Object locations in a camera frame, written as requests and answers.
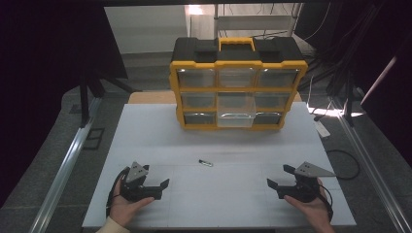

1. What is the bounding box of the white wall panel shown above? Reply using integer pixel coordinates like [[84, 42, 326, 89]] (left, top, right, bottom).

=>
[[104, 4, 189, 55]]

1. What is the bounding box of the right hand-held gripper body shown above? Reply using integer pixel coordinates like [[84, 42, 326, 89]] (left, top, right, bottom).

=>
[[276, 160, 337, 204]]

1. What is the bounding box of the clear plastic drawer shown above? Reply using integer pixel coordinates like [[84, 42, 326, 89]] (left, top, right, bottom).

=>
[[216, 91, 257, 128]]

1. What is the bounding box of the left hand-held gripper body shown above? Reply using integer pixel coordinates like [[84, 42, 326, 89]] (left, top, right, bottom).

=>
[[120, 160, 163, 203]]

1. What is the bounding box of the yellow black drawer organizer cabinet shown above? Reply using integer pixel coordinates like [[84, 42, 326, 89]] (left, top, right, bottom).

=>
[[169, 36, 309, 132]]

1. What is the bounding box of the white metal shelf rack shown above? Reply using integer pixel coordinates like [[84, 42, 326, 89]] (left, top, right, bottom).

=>
[[213, 3, 304, 39]]

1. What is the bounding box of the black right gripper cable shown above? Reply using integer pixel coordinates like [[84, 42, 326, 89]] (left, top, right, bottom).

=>
[[319, 183, 335, 223]]

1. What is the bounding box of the dark curtain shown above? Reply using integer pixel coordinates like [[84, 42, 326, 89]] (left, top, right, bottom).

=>
[[0, 0, 128, 208], [293, 0, 412, 160]]

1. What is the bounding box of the person's left hand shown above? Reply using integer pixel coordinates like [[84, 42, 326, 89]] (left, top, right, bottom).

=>
[[109, 176, 155, 228]]

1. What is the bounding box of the black floor plate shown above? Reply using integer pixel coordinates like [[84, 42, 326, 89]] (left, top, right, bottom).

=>
[[82, 127, 106, 150]]

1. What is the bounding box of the person's right hand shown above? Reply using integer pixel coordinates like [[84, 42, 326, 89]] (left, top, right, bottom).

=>
[[284, 177, 334, 227]]

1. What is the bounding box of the group of closed clear drawers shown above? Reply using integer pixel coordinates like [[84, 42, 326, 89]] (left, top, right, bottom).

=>
[[176, 67, 301, 126]]

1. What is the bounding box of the wooden board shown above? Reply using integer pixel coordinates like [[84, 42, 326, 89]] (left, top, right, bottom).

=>
[[127, 90, 304, 105]]

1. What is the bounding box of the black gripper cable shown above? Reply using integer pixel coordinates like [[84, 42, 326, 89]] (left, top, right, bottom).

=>
[[105, 166, 131, 218], [319, 183, 335, 223]]

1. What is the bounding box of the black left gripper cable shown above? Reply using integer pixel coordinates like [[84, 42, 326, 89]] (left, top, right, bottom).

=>
[[105, 166, 131, 218]]

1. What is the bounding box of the aluminium frame rail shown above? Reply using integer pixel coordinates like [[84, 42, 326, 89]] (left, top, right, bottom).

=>
[[329, 96, 412, 233], [28, 96, 103, 233]]

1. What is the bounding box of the black floor cable loop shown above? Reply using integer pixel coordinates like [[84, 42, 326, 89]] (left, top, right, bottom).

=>
[[325, 149, 361, 182]]

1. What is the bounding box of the white power strip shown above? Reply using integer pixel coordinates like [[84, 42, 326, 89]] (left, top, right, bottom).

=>
[[312, 119, 331, 139]]

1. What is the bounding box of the black metal stand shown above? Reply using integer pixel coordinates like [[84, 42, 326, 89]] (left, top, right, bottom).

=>
[[79, 69, 141, 129], [326, 69, 365, 127]]

